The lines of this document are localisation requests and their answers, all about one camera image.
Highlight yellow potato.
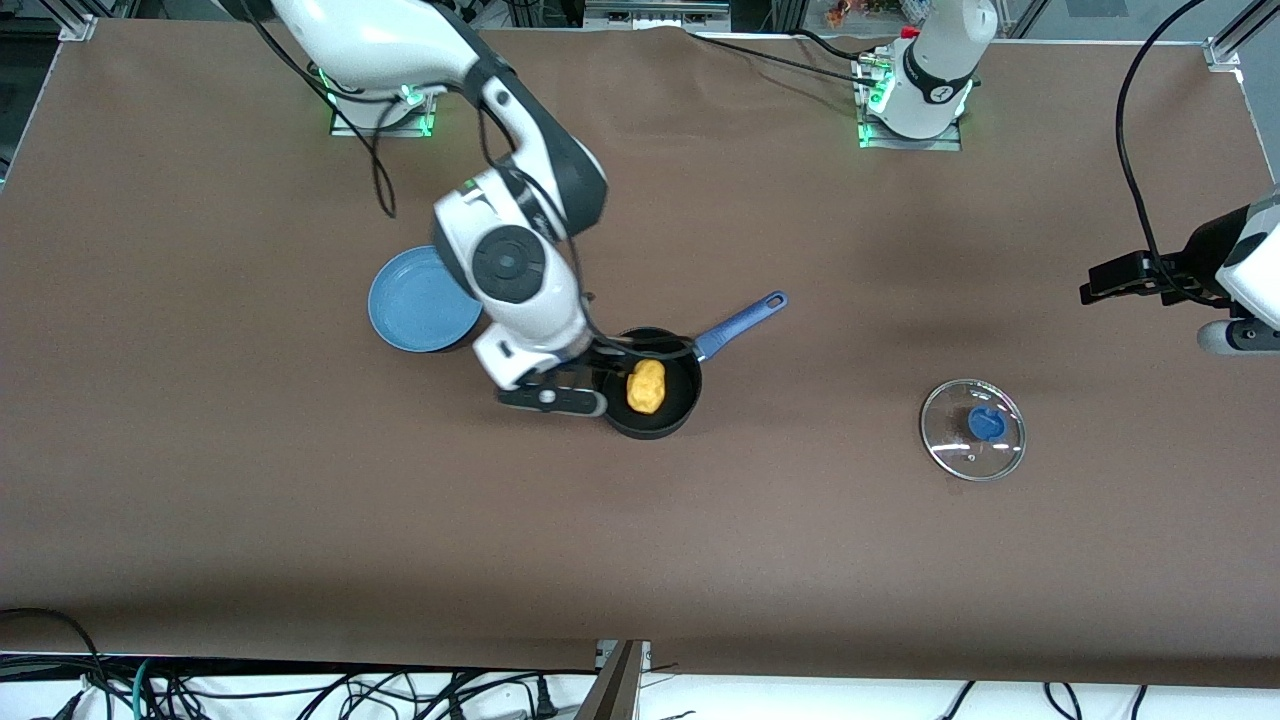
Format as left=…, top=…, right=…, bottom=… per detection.
left=626, top=359, right=668, bottom=416

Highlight dark blue pot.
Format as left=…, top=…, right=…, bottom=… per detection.
left=599, top=290, right=790, bottom=442

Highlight glass lid with blue knob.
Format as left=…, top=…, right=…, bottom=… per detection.
left=919, top=377, right=1029, bottom=483

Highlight blue round plate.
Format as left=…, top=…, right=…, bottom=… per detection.
left=367, top=245, right=487, bottom=354

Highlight brown table cover sheet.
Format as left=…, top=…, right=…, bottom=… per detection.
left=0, top=20, right=1280, bottom=689

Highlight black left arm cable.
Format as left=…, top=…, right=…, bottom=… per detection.
left=1116, top=0, right=1217, bottom=307

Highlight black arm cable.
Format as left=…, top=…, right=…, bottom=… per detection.
left=240, top=0, right=398, bottom=220
left=1116, top=0, right=1217, bottom=307

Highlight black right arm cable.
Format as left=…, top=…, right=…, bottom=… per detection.
left=240, top=0, right=398, bottom=220

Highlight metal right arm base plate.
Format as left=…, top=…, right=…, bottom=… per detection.
left=329, top=62, right=438, bottom=139

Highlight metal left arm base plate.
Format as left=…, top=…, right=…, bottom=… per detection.
left=857, top=52, right=964, bottom=152

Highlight aluminium frame profile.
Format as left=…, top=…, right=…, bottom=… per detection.
left=574, top=640, right=653, bottom=720

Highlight black cable on table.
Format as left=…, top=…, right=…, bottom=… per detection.
left=690, top=30, right=883, bottom=86

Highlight aluminium rear frame rail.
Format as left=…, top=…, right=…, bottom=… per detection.
left=584, top=0, right=733, bottom=31

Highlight black looped floor cable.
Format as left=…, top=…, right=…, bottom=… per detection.
left=0, top=607, right=109, bottom=720

